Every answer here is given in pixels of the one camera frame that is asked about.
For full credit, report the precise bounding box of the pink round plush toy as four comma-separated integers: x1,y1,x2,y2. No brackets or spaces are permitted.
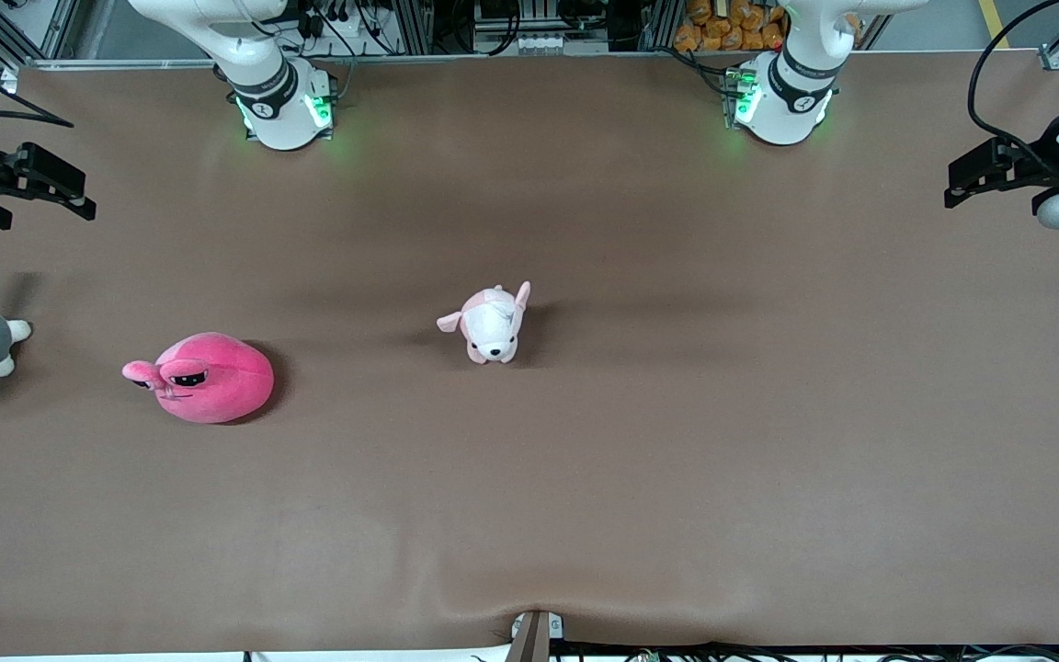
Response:
122,332,275,425

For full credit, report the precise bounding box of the orange snack packs pile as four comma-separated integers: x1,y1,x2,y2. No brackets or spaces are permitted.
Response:
674,0,790,52

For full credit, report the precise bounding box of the pink and white plush dog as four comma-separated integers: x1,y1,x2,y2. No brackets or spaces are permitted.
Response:
437,281,532,365

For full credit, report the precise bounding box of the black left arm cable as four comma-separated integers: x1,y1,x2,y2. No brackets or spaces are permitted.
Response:
966,0,1059,177

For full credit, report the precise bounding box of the brown table cover mat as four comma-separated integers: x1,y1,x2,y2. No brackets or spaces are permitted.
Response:
0,51,1059,656

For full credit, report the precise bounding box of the white power strip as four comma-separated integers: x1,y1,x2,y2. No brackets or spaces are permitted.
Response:
513,32,578,54

